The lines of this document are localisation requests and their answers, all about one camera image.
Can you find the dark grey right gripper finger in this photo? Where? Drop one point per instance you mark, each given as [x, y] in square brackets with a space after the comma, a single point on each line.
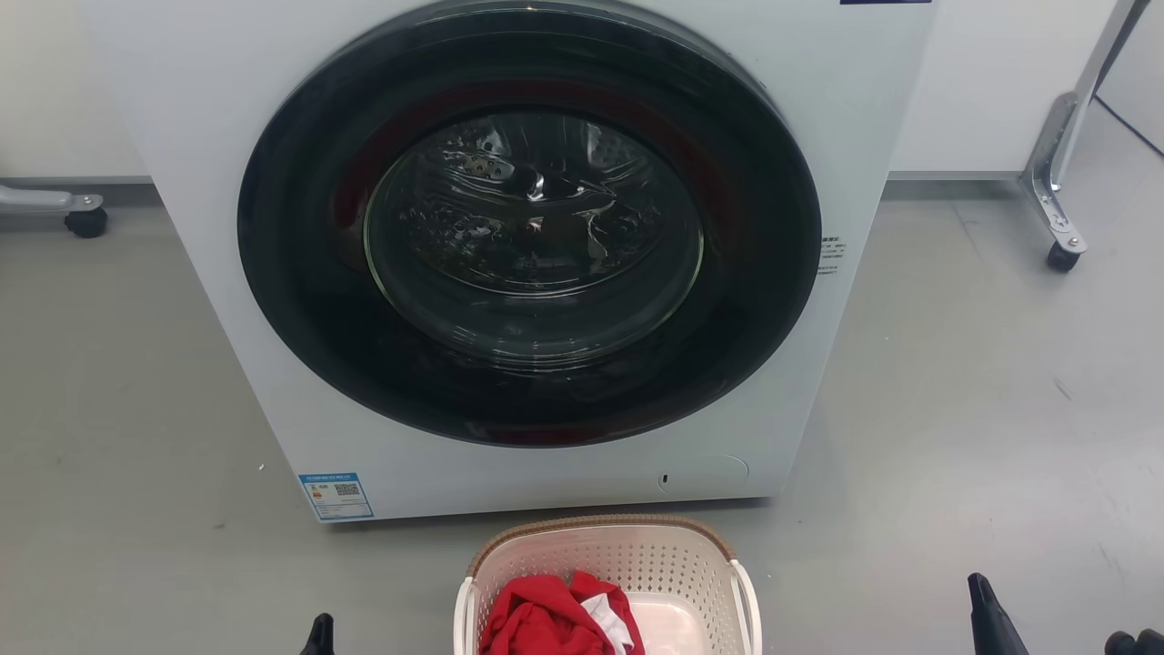
[1137, 644]
[993, 623]

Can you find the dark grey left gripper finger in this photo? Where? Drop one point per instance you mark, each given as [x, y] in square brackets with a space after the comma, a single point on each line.
[319, 639]

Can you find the beige perforated laundry basket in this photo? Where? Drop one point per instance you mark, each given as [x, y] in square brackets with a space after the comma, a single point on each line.
[637, 555]

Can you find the blue energy label sticker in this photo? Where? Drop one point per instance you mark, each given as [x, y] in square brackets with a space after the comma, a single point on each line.
[336, 497]

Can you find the white front-load washing machine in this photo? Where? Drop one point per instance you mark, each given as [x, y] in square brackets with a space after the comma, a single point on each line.
[382, 478]

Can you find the red garment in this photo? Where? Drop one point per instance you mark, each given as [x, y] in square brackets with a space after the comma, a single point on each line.
[536, 619]

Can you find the white cloth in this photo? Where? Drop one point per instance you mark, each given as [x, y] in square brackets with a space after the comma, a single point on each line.
[607, 620]

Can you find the round washer filter cover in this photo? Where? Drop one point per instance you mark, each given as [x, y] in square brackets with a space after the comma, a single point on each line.
[705, 473]

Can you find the round black washing machine door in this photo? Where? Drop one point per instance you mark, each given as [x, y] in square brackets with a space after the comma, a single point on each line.
[291, 300]

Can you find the small text sticker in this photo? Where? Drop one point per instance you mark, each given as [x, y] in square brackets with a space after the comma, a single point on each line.
[831, 255]

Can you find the grey metal stand with caster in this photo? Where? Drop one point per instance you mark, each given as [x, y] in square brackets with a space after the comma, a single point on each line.
[1055, 155]

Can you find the grey caster foot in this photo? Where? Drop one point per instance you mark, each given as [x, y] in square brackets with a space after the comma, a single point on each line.
[41, 198]

